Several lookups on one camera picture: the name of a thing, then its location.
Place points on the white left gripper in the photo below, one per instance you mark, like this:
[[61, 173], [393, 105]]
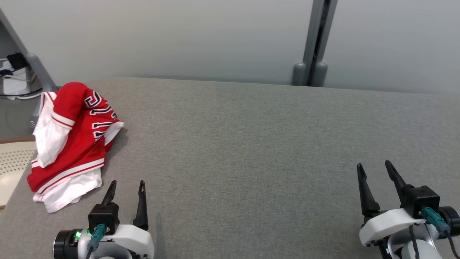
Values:
[[125, 241]]

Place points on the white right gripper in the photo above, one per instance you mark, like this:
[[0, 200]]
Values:
[[388, 225]]

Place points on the red and white jersey garment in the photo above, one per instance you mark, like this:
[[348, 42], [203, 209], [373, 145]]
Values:
[[77, 144]]

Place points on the cream perforated laundry basket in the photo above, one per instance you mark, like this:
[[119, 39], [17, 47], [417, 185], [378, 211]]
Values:
[[14, 162]]

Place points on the grey wheeled stand leg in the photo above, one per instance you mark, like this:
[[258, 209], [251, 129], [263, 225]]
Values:
[[39, 75]]

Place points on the white power adapter box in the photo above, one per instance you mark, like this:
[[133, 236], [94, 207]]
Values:
[[16, 84]]

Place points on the black power plug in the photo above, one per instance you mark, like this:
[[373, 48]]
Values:
[[16, 61]]

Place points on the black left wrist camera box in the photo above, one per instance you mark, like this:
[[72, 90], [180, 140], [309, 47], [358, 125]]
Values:
[[104, 216]]

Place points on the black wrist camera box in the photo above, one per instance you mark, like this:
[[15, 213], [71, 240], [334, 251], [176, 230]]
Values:
[[422, 199], [104, 216]]

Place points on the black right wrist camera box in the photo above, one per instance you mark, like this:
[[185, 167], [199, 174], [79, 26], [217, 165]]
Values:
[[422, 199]]

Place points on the grey partition post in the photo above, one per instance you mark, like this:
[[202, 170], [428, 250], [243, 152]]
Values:
[[314, 43]]

